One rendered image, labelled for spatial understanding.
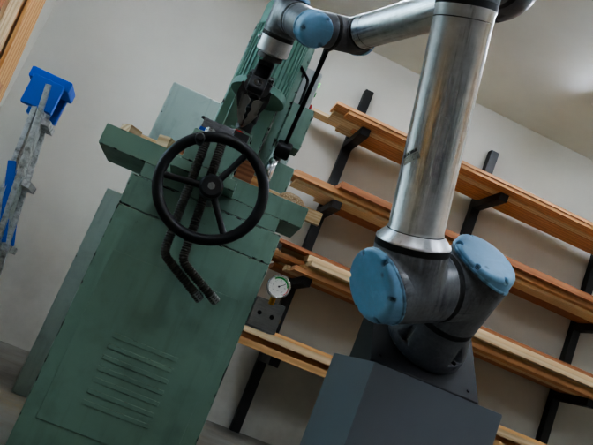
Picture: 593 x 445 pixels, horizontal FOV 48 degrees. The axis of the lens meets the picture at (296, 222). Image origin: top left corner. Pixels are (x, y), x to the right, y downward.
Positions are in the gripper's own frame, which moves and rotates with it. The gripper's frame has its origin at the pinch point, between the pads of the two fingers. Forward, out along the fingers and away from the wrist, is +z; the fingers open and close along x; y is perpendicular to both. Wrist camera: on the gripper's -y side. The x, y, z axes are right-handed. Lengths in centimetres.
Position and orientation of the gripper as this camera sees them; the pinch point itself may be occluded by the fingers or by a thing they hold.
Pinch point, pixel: (243, 122)
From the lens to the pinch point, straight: 188.9
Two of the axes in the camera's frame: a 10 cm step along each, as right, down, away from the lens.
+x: -9.2, -3.9, -0.8
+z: -4.0, 8.6, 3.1
